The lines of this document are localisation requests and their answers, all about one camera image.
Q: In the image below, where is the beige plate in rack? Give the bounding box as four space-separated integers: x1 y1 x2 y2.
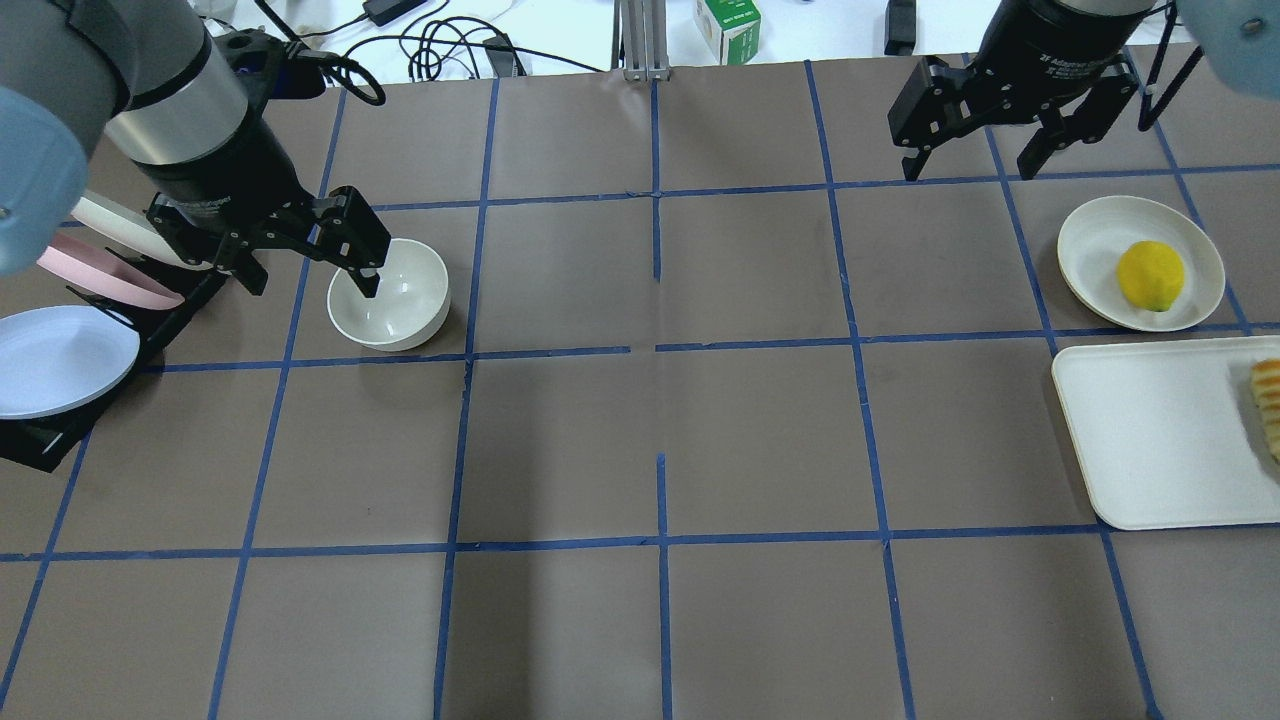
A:
70 190 212 272

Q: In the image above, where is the aluminium frame post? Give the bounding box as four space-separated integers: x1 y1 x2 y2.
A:
612 1 669 82

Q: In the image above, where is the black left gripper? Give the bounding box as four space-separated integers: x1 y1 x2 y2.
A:
146 118 390 299

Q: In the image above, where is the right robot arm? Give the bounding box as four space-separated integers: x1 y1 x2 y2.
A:
887 1 1277 181

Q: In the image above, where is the cream round plate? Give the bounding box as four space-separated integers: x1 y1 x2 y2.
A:
1056 195 1226 333

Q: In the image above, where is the green white small box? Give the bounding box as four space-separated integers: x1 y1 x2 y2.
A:
694 1 763 67

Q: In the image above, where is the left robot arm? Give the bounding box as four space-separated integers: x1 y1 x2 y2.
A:
1 1 390 299

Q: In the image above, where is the yellow lemon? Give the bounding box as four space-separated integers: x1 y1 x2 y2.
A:
1115 240 1185 313

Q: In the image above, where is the white rectangular tray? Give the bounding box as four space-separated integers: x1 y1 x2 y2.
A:
1051 336 1279 530

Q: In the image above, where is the black dish rack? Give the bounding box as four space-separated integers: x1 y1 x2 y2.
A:
3 250 227 471

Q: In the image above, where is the white ceramic bowl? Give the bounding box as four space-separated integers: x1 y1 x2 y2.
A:
326 238 452 354

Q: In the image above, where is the lavender plate in rack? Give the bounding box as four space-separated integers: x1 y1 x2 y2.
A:
1 305 141 421

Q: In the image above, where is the black power adapter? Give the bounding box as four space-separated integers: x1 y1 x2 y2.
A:
362 0 426 27

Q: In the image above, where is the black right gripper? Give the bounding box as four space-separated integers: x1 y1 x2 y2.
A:
888 1 1139 181

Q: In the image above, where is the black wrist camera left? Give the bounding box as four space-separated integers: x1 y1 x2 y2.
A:
212 29 326 113

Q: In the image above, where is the pink plate in rack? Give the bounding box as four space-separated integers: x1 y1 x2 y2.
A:
36 233 186 311

